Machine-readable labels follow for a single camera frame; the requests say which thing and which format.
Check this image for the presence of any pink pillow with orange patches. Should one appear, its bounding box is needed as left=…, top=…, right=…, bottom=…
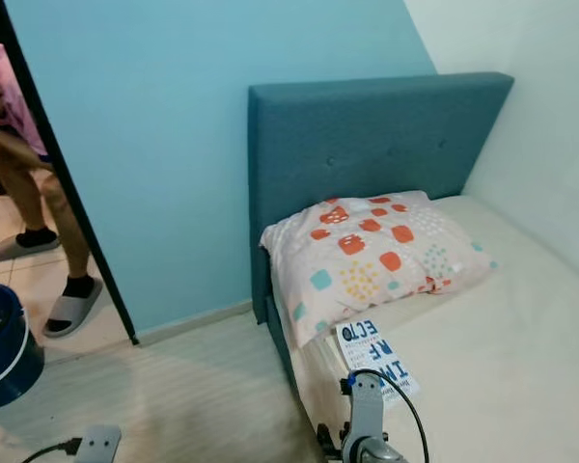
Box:
left=260, top=189, right=499, bottom=349

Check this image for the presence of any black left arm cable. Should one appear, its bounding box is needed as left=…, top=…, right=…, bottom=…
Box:
left=23, top=438, right=84, bottom=463

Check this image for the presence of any grey slipper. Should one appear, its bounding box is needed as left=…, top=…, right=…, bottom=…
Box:
left=0, top=229, right=62, bottom=264
left=41, top=277, right=105, bottom=340

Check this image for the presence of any person in pink shirt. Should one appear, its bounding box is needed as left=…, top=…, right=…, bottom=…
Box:
left=0, top=43, right=103, bottom=301

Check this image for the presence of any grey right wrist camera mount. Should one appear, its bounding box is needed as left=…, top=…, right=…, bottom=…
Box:
left=342, top=370, right=388, bottom=455

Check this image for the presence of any blue plastic bucket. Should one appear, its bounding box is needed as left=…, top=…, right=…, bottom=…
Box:
left=0, top=282, right=46, bottom=412

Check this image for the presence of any black door frame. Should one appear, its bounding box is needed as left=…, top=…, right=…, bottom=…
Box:
left=0, top=0, right=140, bottom=347

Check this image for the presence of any teal fabric headboard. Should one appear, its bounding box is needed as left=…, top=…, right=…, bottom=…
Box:
left=247, top=71, right=516, bottom=326

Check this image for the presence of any beige sheeted mattress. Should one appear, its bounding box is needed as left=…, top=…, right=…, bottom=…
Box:
left=270, top=195, right=579, bottom=463

